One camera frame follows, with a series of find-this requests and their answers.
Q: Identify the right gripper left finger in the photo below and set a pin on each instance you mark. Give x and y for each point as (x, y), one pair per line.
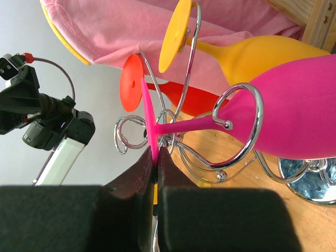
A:
(113, 217)

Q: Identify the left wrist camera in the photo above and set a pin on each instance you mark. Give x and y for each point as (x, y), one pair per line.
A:
(10, 66)

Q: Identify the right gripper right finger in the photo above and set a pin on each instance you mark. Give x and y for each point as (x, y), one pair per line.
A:
(219, 219)

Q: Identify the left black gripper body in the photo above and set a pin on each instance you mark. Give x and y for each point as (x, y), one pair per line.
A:
(22, 103)

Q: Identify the magenta plastic wine glass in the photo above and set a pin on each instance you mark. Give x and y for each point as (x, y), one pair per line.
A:
(287, 111)

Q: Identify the wooden clothes rack frame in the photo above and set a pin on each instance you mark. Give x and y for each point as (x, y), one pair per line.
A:
(316, 17)

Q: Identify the red plastic wine glass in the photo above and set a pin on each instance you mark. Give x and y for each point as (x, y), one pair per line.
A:
(196, 102)

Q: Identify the yellow clothes hanger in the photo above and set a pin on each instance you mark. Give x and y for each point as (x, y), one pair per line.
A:
(62, 40)

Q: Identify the chrome wine glass rack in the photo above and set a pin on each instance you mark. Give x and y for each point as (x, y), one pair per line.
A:
(312, 180)

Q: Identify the yellow wine glass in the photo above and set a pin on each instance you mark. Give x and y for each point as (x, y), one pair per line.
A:
(241, 61)

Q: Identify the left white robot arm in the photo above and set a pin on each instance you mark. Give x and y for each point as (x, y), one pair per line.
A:
(52, 124)

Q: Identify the pink hanging shirt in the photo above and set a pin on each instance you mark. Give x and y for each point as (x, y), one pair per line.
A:
(108, 32)

